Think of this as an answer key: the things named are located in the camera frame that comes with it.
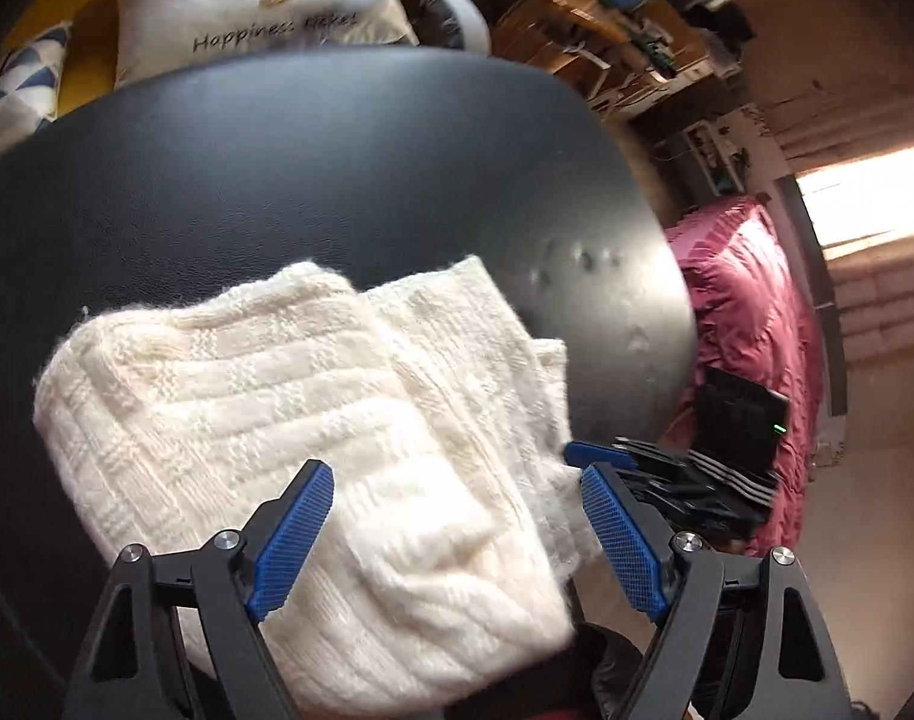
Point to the black leather seat surface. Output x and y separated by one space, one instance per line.
374 162

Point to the teal and yellow armchair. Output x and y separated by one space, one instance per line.
90 66

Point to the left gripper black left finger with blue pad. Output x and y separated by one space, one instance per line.
133 662

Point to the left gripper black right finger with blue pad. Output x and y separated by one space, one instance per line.
736 636

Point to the cluttered wooden desk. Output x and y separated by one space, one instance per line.
625 56

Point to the white shelf unit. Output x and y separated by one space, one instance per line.
732 154

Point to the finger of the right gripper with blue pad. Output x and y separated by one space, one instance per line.
583 455

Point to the white deer print pillow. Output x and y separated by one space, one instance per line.
157 36

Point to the blue triangle pattern pillow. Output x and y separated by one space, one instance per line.
30 79

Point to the pink quilted blanket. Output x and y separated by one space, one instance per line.
753 321

